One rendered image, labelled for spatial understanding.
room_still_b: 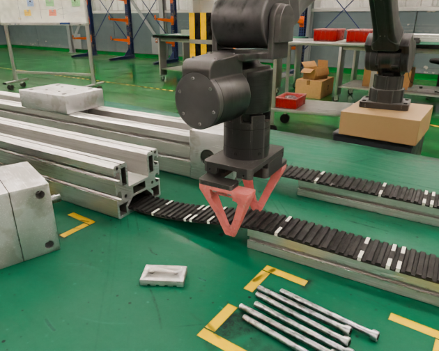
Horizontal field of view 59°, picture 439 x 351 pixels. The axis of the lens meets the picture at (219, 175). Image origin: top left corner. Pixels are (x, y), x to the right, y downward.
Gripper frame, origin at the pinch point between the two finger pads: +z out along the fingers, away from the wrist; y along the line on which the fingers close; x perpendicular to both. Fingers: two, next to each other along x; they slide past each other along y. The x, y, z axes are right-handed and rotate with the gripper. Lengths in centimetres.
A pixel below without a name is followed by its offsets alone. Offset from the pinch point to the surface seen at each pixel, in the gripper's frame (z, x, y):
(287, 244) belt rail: 0.9, 7.0, 2.0
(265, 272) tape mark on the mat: 3.2, 5.8, 5.7
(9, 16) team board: -27, -565, -340
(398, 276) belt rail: 1.0, 19.8, 2.0
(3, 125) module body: -5, -56, -2
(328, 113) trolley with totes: 54, -69, -305
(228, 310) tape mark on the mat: 3.3, 5.2, 13.6
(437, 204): -0.1, 22.2, -17.3
